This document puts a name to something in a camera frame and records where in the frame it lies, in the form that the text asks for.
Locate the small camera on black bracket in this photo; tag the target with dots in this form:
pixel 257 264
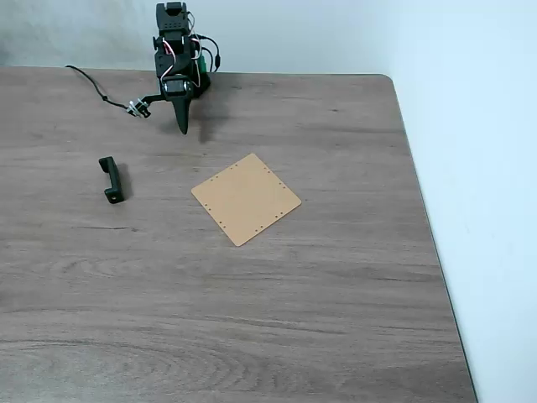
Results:
pixel 137 107

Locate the green clamp part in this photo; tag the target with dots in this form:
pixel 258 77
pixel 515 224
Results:
pixel 202 66

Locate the tan square board with holes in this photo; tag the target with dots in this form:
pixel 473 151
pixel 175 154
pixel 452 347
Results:
pixel 246 198

